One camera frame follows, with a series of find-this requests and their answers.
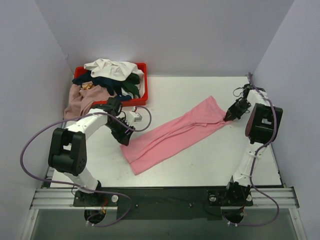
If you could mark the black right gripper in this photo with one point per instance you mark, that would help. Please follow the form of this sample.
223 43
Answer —
235 110

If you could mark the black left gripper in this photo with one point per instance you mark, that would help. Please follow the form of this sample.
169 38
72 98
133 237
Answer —
121 128

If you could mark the pink t shirt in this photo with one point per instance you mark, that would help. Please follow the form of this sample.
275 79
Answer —
170 138

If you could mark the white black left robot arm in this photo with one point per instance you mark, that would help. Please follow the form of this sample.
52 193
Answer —
68 149

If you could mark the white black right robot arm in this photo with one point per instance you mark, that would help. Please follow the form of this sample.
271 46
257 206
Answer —
261 130

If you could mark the red plastic bin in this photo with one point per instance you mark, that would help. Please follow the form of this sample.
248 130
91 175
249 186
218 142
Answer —
133 102

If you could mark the navy blue t shirt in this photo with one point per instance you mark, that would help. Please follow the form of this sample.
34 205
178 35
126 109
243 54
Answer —
112 86

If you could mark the dark green t shirt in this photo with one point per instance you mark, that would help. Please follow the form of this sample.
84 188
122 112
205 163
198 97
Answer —
131 85

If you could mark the beige t shirt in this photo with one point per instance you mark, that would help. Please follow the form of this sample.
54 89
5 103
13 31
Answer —
81 98

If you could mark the white t shirt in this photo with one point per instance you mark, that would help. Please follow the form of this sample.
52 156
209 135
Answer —
115 70

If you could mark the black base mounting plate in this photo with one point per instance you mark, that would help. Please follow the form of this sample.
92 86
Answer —
167 203

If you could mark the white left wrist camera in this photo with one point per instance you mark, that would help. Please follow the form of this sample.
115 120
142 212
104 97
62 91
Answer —
135 116

